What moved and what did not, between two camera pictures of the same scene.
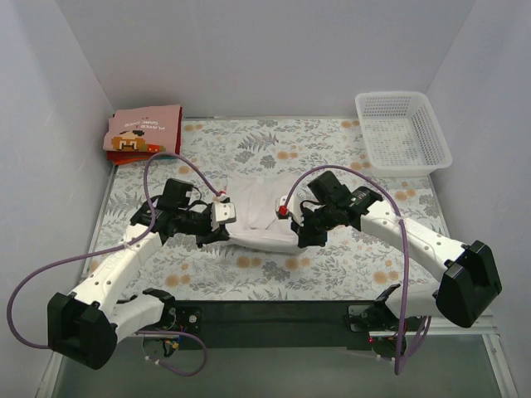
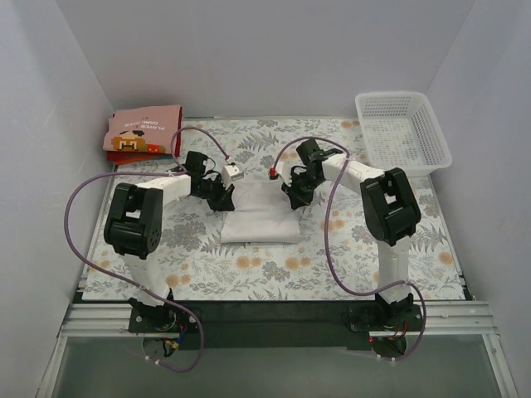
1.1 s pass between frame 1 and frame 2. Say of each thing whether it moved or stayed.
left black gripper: moved
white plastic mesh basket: stayed
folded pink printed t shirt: stayed
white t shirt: moved
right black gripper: moved
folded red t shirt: stayed
